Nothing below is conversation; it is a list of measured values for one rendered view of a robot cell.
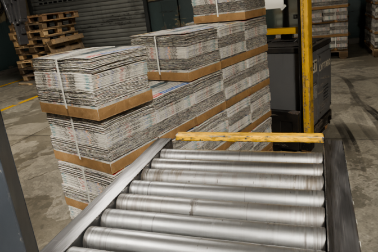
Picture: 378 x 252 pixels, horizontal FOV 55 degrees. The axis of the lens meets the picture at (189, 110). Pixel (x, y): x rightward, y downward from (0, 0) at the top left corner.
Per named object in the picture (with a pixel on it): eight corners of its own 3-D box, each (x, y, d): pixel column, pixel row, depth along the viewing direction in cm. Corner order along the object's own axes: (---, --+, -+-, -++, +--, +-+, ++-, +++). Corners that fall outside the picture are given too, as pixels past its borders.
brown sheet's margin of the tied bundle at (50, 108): (41, 111, 153) (39, 102, 152) (95, 94, 174) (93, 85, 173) (63, 115, 143) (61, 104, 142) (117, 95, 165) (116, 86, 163)
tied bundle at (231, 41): (169, 68, 222) (163, 30, 216) (197, 59, 244) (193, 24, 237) (221, 70, 199) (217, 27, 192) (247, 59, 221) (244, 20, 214)
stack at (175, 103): (80, 271, 180) (42, 111, 157) (209, 171, 268) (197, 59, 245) (136, 301, 157) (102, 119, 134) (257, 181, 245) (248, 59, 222)
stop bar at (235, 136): (179, 136, 116) (178, 131, 115) (324, 138, 101) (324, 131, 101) (175, 140, 113) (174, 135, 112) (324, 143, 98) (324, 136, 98)
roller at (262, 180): (136, 167, 95) (135, 187, 95) (329, 176, 79) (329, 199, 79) (145, 167, 100) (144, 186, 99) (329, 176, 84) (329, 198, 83)
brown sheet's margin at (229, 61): (169, 67, 222) (168, 60, 221) (197, 58, 243) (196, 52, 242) (222, 68, 199) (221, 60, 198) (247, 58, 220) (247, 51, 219)
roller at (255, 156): (161, 167, 110) (163, 151, 112) (328, 174, 94) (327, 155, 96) (154, 163, 106) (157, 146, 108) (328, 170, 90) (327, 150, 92)
